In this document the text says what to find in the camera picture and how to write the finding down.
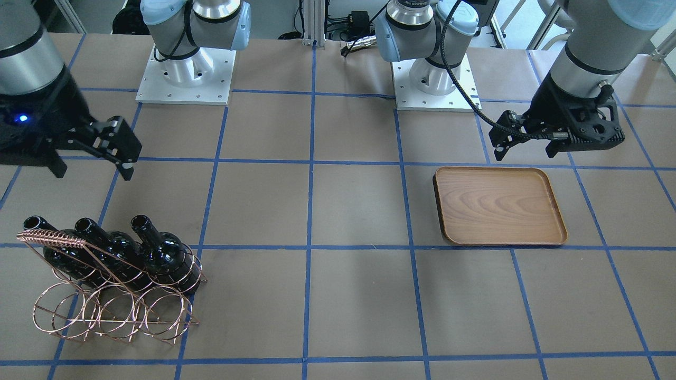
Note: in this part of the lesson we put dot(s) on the dark wine bottle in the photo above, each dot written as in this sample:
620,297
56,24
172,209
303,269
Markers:
120,254
165,257
74,262

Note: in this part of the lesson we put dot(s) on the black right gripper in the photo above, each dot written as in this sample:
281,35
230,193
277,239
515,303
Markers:
59,113

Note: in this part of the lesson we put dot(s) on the black power adapter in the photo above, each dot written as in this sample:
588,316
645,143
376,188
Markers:
358,21

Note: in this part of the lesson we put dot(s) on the wooden tray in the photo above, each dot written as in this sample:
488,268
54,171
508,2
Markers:
497,206

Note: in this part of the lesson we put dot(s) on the aluminium frame post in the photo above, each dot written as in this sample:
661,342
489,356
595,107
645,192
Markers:
313,20

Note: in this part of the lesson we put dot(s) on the copper wire wine basket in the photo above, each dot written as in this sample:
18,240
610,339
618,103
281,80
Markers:
113,310

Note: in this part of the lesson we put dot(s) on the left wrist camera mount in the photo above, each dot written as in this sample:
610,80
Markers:
594,127

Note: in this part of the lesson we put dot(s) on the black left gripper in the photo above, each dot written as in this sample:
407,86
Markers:
549,108

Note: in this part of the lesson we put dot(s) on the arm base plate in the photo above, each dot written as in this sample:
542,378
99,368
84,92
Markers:
424,85
203,79

